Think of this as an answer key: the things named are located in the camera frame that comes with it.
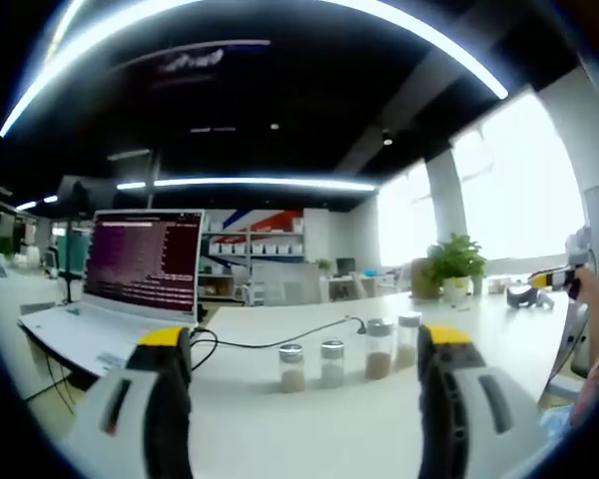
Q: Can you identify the straight ceiling light bar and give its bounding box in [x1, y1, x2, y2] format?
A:
[116, 176, 378, 193]

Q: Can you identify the black object on table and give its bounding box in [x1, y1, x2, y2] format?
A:
[505, 285, 544, 311]

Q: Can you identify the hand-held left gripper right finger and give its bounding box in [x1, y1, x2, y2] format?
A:
[417, 322, 551, 479]

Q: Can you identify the tall seasoning bottle brown powder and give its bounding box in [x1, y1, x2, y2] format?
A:
[364, 317, 396, 382]

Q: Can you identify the small seasoning bottle brown powder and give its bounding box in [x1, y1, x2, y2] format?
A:
[278, 343, 306, 395]

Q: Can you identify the black cable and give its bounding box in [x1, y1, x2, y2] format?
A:
[189, 315, 368, 373]

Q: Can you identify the green potted plant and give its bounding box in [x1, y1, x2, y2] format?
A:
[425, 233, 488, 306]

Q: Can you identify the white storage shelf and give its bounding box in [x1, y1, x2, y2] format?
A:
[198, 228, 306, 301]

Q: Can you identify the white laptop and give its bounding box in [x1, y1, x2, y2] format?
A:
[18, 209, 207, 379]

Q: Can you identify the small seasoning bottle white powder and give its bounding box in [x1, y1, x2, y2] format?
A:
[319, 338, 346, 390]

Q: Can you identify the long ceiling light strip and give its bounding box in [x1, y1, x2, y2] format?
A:
[0, 0, 510, 139]

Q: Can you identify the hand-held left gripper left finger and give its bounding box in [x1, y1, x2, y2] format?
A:
[62, 326, 195, 479]

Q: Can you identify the black stand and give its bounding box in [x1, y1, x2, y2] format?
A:
[58, 175, 95, 305]

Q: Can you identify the tall seasoning bottle pale powder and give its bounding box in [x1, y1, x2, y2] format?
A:
[396, 310, 424, 371]

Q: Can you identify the person's right hand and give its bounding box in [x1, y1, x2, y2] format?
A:
[576, 265, 599, 320]

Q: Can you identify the brown woven basket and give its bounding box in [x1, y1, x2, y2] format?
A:
[410, 257, 439, 300]

